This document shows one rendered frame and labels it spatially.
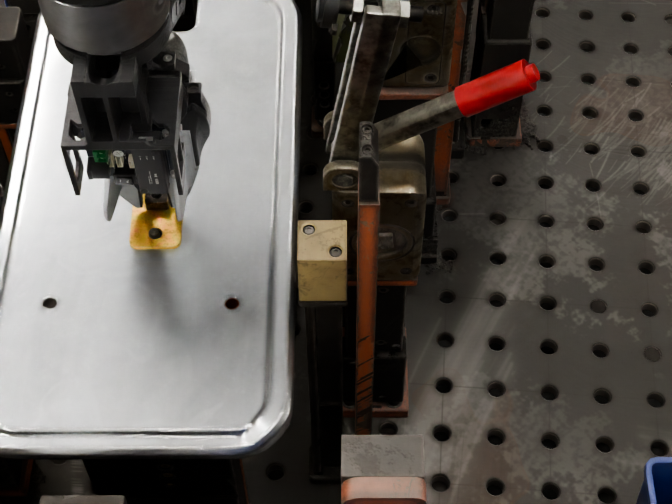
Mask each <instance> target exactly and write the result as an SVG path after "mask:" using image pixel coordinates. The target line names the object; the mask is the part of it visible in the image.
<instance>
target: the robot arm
mask: <svg viewBox="0 0 672 504"><path fill-rule="evenodd" d="M38 3H39V6H40V10H41V13H42V16H43V20H44V23H45V25H46V27H47V29H48V31H49V32H50V34H51V35H52V36H53V39H54V42H55V46H56V48H57V50H58V52H59V53H60V54H61V56H62V57H63V58H64V59H65V60H66V61H68V62H69V63H70V64H72V65H73V66H72V73H71V79H70V83H69V87H68V93H67V96H68V100H67V106H66V113H65V119H64V125H63V132H62V138H61V144H60V147H61V150H62V154H63V157H64V160H65V163H66V166H67V170H68V173H69V176H70V179H71V183H72V186H73V189H74V192H75V196H80V193H81V186H82V179H83V172H84V166H83V162H82V159H81V155H80V152H79V150H86V152H87V155H88V156H87V157H88V161H87V168H86V172H87V176H88V179H89V180H93V179H104V195H103V212H104V217H105V219H106V220H107V221H108V222H110V221H111V220H112V217H113V214H114V211H115V208H116V204H117V201H118V198H119V195H120V196H121V197H122V198H123V199H125V200H126V201H128V202H129V203H130V204H132V205H133V206H135V207H136V208H143V194H167V196H168V199H169V203H170V206H171V207H173V208H175V211H176V216H177V220H178V221H181V220H182V219H183V217H184V212H185V206H186V200H187V196H188V195H189V193H190V191H191V189H192V187H193V185H194V182H195V179H196V176H197V173H198V170H199V167H200V159H201V152H202V149H203V147H204V145H205V143H206V141H207V139H208V138H209V135H210V125H211V110H210V106H209V104H208V101H207V100H206V98H205V96H204V95H203V92H202V83H201V82H190V78H189V73H190V65H189V64H187V63H185V62H183V61H181V60H180V59H178V58H176V54H175V52H161V50H162V49H163V48H164V47H165V45H166V44H167V42H168V40H169V37H170V34H171V32H172V30H173V28H174V26H175V25H176V23H177V21H178V19H179V18H180V16H181V14H182V12H183V11H184V9H185V0H38ZM75 136H76V137H77V138H79V139H80V140H76V138H75ZM71 150H73V153H74V156H75V160H76V164H75V171H74V167H73V164H72V161H71V157H70V153H71Z"/></svg>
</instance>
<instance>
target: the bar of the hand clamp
mask: <svg viewBox="0 0 672 504"><path fill-rule="evenodd" d="M410 4H411V2H410V0H317V3H316V22H320V27H321V28H331V26H332V24H336V22H337V18H338V14H344V15H350V17H349V18H350V22H354V23H353V28H352V32H351V37H350V41H349V45H348V50H347V54H346V59H345V63H344V68H343V72H342V76H341V81H340V85H339V90H338V94H337V99H336V103H335V107H334V112H333V116H332V121H331V125H330V129H329V134H328V138H327V143H326V153H327V154H331V155H330V159H329V163H330V162H332V161H336V160H353V161H357V162H359V122H364V121H369V122H372V123H373V119H374V116H375V112H376V108H377V105H378V101H379V97H380V93H381V90H382V86H383V82H384V79H385V75H386V71H387V67H388V64H389V60H390V56H391V52H392V49H393V45H394V41H395V38H396V34H397V30H398V27H400V28H407V25H408V22H417V23H421V22H422V19H423V11H424V9H423V7H422V6H413V5H410ZM333 141H334V142H333ZM332 142H333V146H332V151H331V143H332Z"/></svg>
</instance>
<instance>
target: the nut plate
mask: <svg viewBox="0 0 672 504"><path fill-rule="evenodd" d="M182 224H183V219H182V220H181V221H178V220H177V216H176V211H175V208H173V207H171V206H170V203H169V199H168V196H167V194H162V196H161V197H160V198H153V197H152V196H151V194H143V208H136V207H135V206H133V205H132V215H131V226H130V236H129V244H130V246H131V248H133V249H175V248H177V247H179V246H180V244H181V239H182ZM152 228H157V229H158V230H159V231H161V232H162V236H161V237H160V238H158V239H152V238H150V237H149V231H150V229H152Z"/></svg>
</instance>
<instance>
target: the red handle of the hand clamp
mask: <svg viewBox="0 0 672 504"><path fill-rule="evenodd" d="M539 80H540V74H539V71H538V68H537V67H536V65H535V64H534V63H532V64H529V63H528V62H527V61H526V60H525V59H522V60H520V61H517V62H515V63H512V64H510V65H508V66H505V67H503V68H500V69H498V70H496V71H493V72H491V73H488V74H486V75H484V76H481V77H479V78H477V79H474V80H472V81H469V82H467V83H465V84H462V85H460V86H457V87H455V90H454V91H451V92H449V93H447V94H444V95H442V96H439V97H437V98H435V99H432V100H430V101H427V102H425V103H423V104H420V105H418V106H415V107H413V108H411V109H408V110H406V111H403V112H401V113H399V114H396V115H394V116H391V117H389V118H387V119H384V120H382V121H379V122H377V123H375V124H374V126H375V127H376V128H377V130H378V143H379V151H380V150H382V149H385V148H387V147H390V146H392V145H395V144H397V143H399V142H402V141H404V140H407V139H409V138H412V137H414V136H417V135H419V134H422V133H424V132H427V131H429V130H432V129H434V128H437V127H439V126H442V125H444V124H446V123H449V122H451V121H454V120H456V119H459V118H461V117H464V116H465V117H470V116H473V115H475V114H478V113H480V112H482V111H485V110H487V109H490V108H492V107H495V106H497V105H500V104H502V103H505V102H507V101H510V100H512V99H515V98H517V97H520V96H522V95H525V94H527V93H530V92H532V91H535V90H536V89H537V83H536V81H539Z"/></svg>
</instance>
